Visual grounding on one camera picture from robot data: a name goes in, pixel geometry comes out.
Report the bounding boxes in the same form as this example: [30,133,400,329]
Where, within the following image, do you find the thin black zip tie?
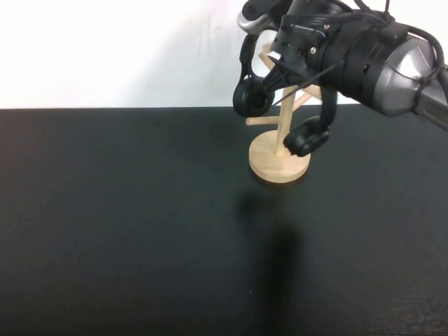
[275,64,339,106]

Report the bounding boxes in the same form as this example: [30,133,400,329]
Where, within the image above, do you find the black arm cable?
[349,0,448,83]

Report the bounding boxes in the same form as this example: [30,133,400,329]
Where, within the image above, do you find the black over-ear headphones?
[232,33,337,159]

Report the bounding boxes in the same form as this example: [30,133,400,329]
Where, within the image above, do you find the light wooden headphone stand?
[246,29,322,185]

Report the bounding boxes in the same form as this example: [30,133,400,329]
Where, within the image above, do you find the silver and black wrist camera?
[237,0,285,36]

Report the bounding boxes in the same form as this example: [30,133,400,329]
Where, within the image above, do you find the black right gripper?
[260,0,346,95]

